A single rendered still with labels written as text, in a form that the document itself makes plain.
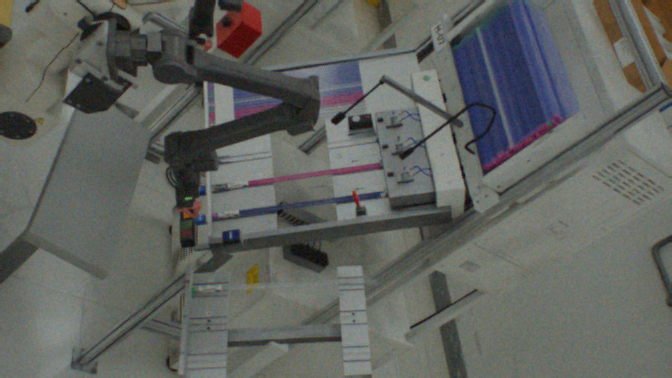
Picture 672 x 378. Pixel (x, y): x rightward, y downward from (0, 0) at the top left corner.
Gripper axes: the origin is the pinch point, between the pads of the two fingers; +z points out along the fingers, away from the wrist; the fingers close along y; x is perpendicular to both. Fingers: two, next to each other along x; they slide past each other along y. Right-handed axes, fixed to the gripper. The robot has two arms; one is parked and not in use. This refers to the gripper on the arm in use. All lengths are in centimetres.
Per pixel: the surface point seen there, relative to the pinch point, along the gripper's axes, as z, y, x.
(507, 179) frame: -6, -11, -88
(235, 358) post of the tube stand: 22.6, -39.5, -7.2
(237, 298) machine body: 50, -2, -5
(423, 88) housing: 0, 34, -72
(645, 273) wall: 127, 36, -163
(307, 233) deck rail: 9.3, -9.6, -31.4
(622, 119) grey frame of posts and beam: -27, -13, -115
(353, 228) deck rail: 9.8, -9.5, -44.9
